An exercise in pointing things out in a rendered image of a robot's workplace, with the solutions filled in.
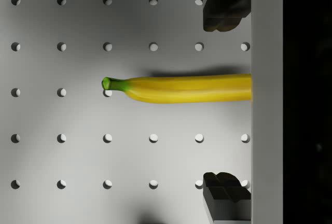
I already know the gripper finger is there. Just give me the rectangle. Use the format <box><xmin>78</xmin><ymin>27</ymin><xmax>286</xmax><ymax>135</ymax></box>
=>
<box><xmin>202</xmin><ymin>171</ymin><xmax>252</xmax><ymax>222</ymax></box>
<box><xmin>202</xmin><ymin>0</ymin><xmax>252</xmax><ymax>33</ymax></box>

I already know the banana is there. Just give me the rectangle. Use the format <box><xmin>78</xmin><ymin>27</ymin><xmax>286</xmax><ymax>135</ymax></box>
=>
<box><xmin>101</xmin><ymin>73</ymin><xmax>253</xmax><ymax>105</ymax></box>

